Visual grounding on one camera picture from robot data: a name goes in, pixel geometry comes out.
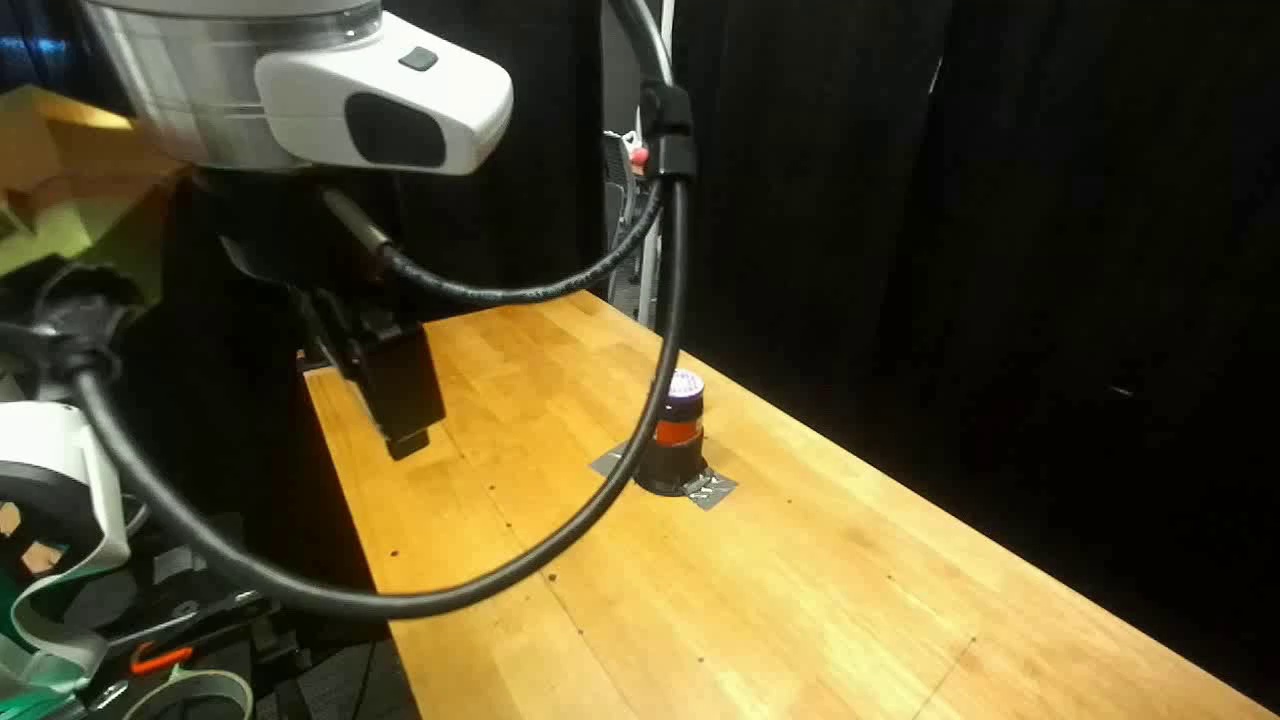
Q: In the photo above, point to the white round device housing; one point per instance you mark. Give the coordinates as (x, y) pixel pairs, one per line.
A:
(44, 512)

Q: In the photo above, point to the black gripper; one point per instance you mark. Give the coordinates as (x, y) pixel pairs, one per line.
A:
(273, 255)

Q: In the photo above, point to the black curtain backdrop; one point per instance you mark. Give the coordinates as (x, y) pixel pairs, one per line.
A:
(1003, 242)

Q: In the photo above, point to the short grey duct tape strip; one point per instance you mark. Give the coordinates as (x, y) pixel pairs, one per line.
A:
(606, 461)

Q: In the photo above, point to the brown cup with purple lid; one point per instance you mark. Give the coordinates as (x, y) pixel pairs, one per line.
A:
(675, 439)

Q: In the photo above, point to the metal stand with red knob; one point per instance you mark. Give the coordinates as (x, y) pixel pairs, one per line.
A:
(635, 213)

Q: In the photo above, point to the yellow green foam panel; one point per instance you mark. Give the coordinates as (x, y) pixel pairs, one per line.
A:
(63, 181)

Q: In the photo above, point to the white silver Franka robot arm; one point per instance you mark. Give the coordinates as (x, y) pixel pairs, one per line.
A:
(267, 82)

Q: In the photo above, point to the long grey duct tape strip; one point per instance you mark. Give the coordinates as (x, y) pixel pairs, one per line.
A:
(711, 490)

